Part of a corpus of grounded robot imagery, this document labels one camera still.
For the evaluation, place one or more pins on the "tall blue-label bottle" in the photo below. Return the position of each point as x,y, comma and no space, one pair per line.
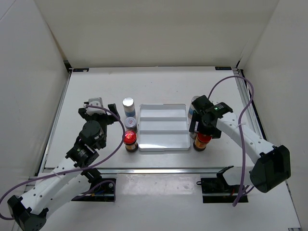
129,107
191,108

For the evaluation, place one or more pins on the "aluminium left rail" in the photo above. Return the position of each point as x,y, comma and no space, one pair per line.
54,124

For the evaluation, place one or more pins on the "left small silver-lid jar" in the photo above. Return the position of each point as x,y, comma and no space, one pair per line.
131,124

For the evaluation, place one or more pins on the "small silver-lid jar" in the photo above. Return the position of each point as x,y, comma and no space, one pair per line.
131,124
193,135

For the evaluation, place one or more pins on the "left tall blue-label bottle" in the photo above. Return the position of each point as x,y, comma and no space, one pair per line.
129,107

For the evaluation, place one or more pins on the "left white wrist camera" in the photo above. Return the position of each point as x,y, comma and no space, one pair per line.
97,102

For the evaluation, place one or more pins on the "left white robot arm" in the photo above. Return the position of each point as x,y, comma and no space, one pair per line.
32,209

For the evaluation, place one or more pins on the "right small silver-lid jar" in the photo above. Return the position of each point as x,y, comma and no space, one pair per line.
193,135

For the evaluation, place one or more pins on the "blue corner label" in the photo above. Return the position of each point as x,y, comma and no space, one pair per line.
223,68
80,69

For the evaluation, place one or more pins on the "right tall blue-label bottle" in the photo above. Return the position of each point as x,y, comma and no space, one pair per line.
191,108

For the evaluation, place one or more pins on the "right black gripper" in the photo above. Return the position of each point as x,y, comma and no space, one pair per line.
215,133

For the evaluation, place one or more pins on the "white three-compartment tray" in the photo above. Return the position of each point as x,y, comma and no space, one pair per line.
163,128

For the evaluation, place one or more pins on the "red-lid sauce jar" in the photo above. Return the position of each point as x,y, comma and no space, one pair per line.
130,141
201,142

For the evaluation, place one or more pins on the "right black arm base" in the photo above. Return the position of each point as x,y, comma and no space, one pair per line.
221,187

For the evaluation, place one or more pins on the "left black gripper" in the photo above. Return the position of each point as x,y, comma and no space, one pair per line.
110,118

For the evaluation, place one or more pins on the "right blue corner label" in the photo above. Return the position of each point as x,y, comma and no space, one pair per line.
223,68

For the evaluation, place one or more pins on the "left blue corner label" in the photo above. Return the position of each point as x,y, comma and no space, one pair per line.
80,69

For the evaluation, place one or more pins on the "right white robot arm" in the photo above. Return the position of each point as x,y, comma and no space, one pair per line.
271,163

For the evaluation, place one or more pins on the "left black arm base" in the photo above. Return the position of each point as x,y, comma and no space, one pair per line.
101,189

